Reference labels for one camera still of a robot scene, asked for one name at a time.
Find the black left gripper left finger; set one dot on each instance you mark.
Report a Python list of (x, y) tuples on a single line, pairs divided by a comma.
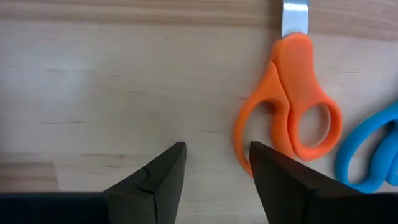
[(155, 193)]

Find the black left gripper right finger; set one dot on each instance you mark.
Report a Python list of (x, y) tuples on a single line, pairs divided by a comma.
[(286, 189)]

